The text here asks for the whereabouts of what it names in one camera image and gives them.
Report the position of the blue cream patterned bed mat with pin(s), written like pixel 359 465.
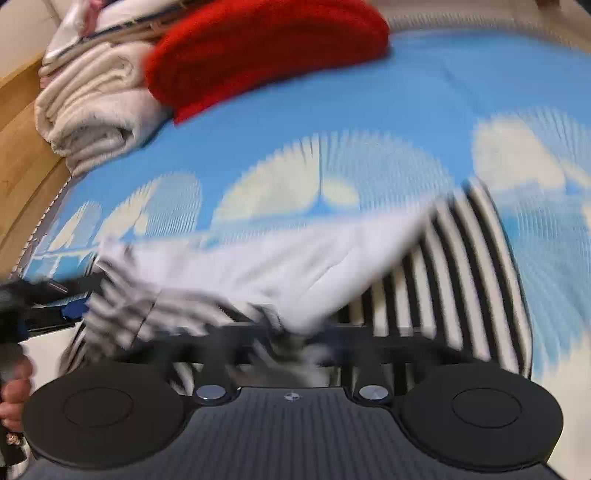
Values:
pixel 445 106

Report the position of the striped black white hooded top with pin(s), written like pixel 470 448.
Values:
pixel 443 272

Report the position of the folded cream quilt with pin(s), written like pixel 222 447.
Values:
pixel 98 107

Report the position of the folded white blanket stack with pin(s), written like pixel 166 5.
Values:
pixel 86 21

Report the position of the red folded blanket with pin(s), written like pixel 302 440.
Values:
pixel 226 48

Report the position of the wooden headboard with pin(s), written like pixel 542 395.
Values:
pixel 31 174

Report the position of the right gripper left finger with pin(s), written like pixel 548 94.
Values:
pixel 199 365

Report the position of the person left hand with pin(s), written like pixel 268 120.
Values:
pixel 15 393

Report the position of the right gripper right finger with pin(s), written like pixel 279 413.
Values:
pixel 381 370

